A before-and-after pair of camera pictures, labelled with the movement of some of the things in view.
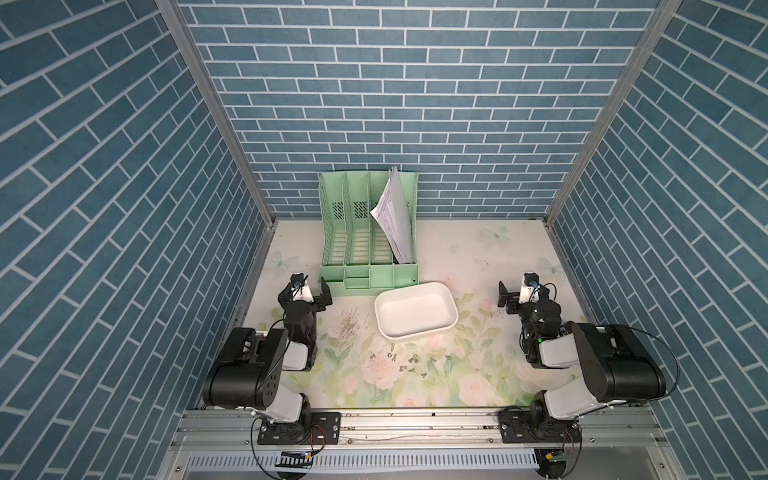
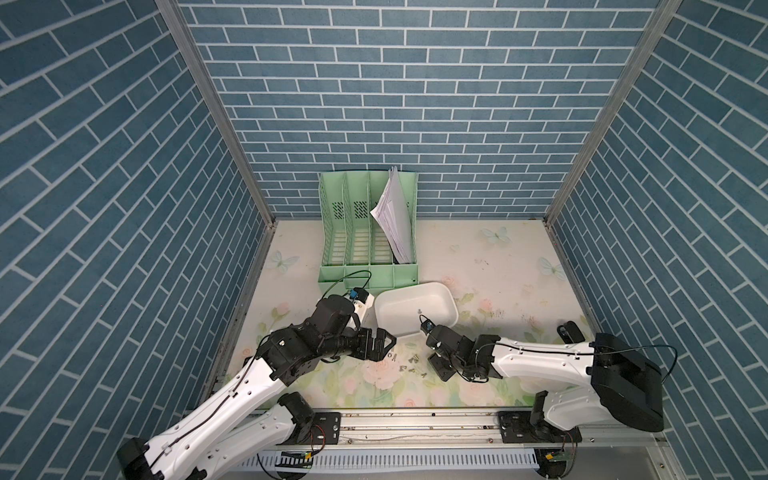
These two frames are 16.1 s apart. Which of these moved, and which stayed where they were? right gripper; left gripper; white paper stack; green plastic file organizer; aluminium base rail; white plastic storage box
Moved: right gripper; left gripper
Stayed: aluminium base rail; white plastic storage box; white paper stack; green plastic file organizer
